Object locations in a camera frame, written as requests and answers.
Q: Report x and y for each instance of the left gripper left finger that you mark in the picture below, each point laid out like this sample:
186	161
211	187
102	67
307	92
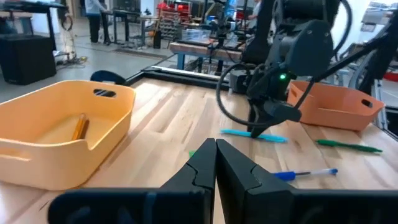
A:
199	174

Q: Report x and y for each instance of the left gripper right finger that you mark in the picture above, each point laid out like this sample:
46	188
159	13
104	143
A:
236	177

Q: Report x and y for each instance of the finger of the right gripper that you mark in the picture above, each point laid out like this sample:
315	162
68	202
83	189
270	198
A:
252	119
262	123

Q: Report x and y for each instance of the teal pen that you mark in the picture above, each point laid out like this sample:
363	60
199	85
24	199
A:
275	138

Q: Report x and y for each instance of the clear pen with blue cap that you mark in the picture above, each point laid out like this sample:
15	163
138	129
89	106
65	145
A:
286	175

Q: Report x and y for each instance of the golden brown pencil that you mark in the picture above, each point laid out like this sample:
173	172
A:
78	127

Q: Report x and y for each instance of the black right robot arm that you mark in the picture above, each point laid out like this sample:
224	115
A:
306	46

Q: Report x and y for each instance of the orange plastic bin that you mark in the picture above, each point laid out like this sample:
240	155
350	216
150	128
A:
335	109

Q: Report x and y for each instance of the person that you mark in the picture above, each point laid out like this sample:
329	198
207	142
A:
255	12
94	21

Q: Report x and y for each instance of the wooden workbench with blue legs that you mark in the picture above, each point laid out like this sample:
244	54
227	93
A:
199	49

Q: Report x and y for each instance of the green pen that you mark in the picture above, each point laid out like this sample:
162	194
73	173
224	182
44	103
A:
348	146

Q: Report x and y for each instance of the clear plastic box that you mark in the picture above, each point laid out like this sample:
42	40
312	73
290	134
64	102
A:
196	35

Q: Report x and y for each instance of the yellow plastic bin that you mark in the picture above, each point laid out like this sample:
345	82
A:
102	130

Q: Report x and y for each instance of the red parts shelving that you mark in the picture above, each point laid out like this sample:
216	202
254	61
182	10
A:
174	18

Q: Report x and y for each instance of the black container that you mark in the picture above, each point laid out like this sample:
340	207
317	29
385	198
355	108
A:
157	40

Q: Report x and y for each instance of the black floor mat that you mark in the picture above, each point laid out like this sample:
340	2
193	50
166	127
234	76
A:
140	53

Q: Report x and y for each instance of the black rounded table clamp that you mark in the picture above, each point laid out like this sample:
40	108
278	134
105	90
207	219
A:
107	76

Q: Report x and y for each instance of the black desk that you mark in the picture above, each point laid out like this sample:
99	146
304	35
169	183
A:
31	6
130	14

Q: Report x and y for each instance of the black cabinet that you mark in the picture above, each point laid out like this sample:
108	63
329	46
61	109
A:
25	59

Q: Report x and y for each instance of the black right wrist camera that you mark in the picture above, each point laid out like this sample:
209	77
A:
283	111

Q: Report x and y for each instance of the black aluminium table frame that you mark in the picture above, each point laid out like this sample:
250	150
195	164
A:
174	77

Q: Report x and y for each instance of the black diagonal frame strut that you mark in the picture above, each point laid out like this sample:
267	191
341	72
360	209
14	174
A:
382	56

